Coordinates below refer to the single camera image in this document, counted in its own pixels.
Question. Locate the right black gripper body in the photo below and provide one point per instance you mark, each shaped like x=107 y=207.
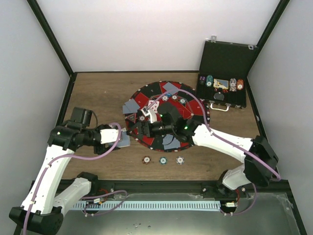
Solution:
x=169 y=128

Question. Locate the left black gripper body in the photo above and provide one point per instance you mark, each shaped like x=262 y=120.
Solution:
x=100 y=151

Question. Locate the blue card seat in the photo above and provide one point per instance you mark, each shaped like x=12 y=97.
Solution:
x=172 y=93
x=167 y=139
x=132 y=105

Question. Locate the dealt blue playing card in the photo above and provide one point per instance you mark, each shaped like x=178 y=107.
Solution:
x=126 y=110

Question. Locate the red poker chip stack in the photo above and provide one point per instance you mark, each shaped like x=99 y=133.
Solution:
x=146 y=160

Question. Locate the teal poker chip stack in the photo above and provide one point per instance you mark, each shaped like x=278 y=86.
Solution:
x=163 y=160

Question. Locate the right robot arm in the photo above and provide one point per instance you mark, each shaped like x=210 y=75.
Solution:
x=258 y=159

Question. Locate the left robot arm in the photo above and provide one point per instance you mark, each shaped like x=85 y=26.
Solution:
x=43 y=210

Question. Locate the round red black poker mat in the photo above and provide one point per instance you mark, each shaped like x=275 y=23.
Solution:
x=193 y=109

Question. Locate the black round button in case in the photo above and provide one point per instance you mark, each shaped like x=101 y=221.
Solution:
x=219 y=96

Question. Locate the purple chips in case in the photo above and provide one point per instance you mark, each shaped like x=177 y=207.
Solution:
x=202 y=80

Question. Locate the teal chips in case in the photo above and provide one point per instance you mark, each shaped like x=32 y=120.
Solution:
x=209 y=80

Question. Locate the card box in case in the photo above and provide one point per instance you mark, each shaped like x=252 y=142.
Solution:
x=219 y=83

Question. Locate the black poker chip case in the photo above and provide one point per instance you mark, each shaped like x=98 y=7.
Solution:
x=224 y=60

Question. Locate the grey chips in case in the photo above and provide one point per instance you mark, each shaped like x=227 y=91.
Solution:
x=232 y=85

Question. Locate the orange chips in case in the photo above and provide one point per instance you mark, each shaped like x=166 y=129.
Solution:
x=240 y=84

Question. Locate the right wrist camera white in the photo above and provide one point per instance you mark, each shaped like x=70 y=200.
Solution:
x=149 y=112

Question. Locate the light blue slotted rail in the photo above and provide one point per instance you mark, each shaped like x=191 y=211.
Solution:
x=151 y=206

